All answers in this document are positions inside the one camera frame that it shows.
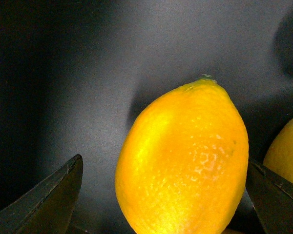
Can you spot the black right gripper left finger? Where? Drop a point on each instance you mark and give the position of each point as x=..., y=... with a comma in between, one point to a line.
x=48, y=207

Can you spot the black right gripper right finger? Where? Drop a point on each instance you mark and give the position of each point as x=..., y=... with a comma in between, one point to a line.
x=272, y=198

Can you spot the yellow lemon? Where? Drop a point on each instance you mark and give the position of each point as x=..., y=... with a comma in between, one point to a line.
x=279, y=157
x=182, y=168

